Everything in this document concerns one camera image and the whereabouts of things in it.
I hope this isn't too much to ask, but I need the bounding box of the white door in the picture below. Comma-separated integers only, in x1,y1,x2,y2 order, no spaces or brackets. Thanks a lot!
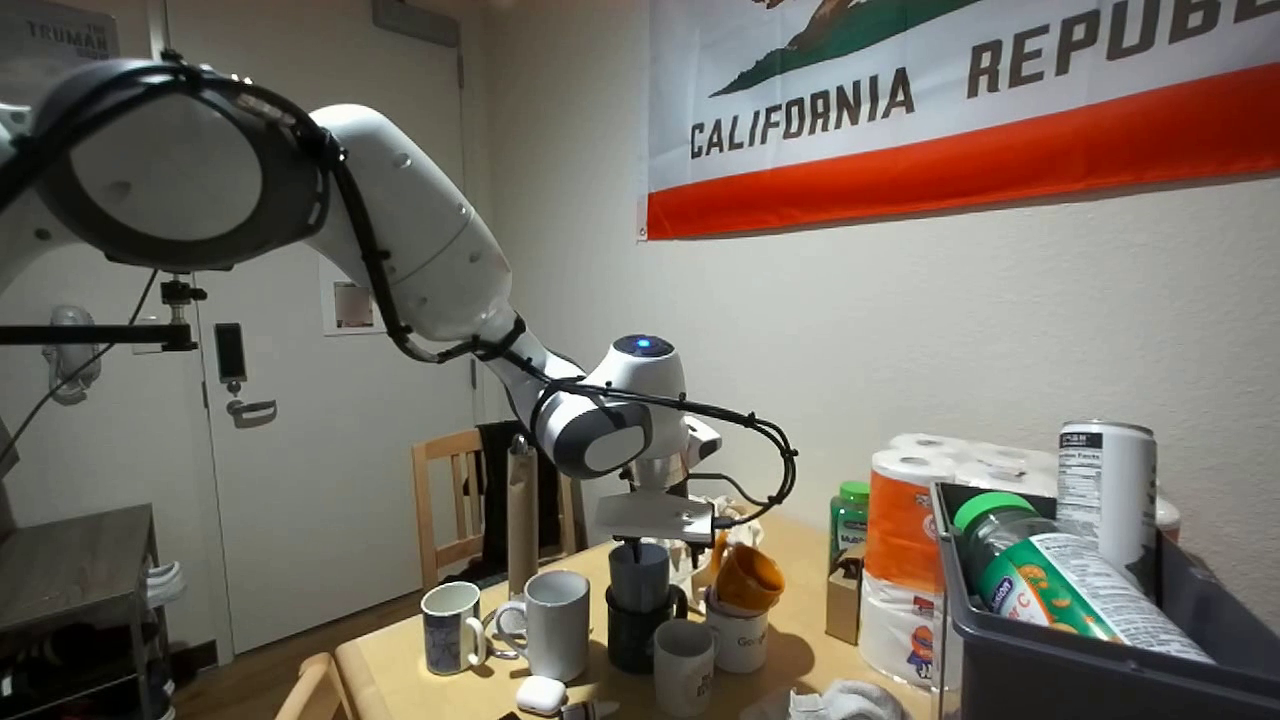
191,0,484,654

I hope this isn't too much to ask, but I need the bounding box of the grey plastic bin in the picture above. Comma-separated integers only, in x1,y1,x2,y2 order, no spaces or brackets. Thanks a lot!
926,479,1280,720

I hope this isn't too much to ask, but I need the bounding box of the green plastic bottle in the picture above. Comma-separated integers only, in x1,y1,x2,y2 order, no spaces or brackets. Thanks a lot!
828,476,871,573

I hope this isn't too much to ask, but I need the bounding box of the white mug with blue print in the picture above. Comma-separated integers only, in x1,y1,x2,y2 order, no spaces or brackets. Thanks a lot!
414,574,497,677

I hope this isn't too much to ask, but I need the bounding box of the white mug with faint print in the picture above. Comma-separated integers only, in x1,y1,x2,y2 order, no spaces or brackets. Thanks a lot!
698,590,777,677

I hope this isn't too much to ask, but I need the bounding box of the orange toilet paper pack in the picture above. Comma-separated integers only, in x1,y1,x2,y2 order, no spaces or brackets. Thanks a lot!
856,427,1183,697

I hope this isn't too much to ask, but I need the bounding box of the white crumpled cloth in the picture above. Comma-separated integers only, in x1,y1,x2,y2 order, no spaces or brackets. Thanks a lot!
785,677,910,720

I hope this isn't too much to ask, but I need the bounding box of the black camera tripod mount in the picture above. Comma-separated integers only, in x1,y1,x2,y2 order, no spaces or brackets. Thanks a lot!
0,276,212,356

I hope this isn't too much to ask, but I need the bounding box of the white earbuds case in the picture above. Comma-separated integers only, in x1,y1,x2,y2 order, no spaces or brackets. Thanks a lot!
512,671,572,720

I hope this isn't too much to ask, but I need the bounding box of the large plain white mug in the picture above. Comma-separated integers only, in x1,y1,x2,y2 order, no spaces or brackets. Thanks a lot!
490,568,594,689

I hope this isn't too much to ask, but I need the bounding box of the small white mug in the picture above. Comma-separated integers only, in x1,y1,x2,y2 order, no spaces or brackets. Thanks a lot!
649,616,718,720

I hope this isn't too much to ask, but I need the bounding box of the small brown cardboard box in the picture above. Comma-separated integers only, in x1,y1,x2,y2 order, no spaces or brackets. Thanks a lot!
824,553,869,646

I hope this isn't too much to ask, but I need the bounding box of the orange cup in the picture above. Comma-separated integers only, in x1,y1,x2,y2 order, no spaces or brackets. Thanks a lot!
711,536,788,618

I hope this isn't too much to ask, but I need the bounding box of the dark blue mug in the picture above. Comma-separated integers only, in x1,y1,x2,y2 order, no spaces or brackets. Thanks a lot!
605,578,690,677

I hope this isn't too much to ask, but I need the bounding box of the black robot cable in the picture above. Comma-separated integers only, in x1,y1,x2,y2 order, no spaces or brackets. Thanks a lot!
312,112,802,530

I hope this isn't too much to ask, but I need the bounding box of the black door lock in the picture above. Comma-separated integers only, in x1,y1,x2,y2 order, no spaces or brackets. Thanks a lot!
212,318,246,397

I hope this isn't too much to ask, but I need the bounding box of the dark metal shelf cart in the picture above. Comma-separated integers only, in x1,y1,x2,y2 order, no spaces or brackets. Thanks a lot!
0,501,182,720

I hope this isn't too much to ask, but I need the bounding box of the silver door handle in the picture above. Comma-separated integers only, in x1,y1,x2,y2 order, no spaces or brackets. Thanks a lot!
221,390,278,430

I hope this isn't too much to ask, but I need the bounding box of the grey mug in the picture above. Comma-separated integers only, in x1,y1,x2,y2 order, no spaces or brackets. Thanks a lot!
607,536,670,616

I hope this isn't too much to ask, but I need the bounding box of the wall sign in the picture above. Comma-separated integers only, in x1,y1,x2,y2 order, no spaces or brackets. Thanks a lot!
25,0,122,64

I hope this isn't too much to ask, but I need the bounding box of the grey door closer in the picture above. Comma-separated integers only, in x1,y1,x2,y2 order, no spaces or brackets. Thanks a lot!
367,0,462,52

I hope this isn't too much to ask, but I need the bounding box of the California Republic flag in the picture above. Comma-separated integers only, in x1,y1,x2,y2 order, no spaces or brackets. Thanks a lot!
644,0,1280,242

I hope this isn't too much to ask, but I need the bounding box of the green labelled wipes bottle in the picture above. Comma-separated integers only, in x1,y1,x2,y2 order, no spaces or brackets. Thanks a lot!
953,488,1216,668

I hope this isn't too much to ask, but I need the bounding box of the white wall mounted fixture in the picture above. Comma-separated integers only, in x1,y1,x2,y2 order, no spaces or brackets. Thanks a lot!
39,298,109,407

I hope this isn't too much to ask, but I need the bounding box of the cardboard tube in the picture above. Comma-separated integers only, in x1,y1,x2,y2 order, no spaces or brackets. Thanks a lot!
503,442,541,601

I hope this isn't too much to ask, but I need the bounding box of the light wooden chair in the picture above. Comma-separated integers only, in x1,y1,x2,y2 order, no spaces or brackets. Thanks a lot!
273,646,352,720
408,425,490,587

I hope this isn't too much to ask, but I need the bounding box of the small photo on door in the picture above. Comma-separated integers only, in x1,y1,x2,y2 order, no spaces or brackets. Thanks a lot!
325,270,384,340

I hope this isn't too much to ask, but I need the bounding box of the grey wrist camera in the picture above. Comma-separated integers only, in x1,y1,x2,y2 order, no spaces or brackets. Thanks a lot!
593,490,718,549

